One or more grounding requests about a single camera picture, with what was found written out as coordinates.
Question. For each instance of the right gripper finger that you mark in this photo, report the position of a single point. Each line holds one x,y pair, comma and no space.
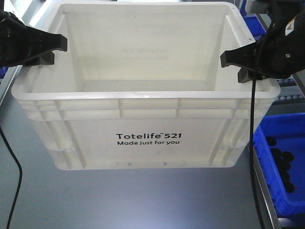
244,75
242,57

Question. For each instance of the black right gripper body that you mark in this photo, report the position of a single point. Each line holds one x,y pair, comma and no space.
284,50

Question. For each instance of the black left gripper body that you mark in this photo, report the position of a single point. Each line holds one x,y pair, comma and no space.
17,42

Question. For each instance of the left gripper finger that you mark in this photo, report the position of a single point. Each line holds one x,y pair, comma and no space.
47,58
50,42

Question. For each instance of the white plastic Totelife tote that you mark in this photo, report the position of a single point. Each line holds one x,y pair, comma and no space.
140,86

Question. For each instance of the blue bin with black parts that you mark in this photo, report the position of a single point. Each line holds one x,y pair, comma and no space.
279,142

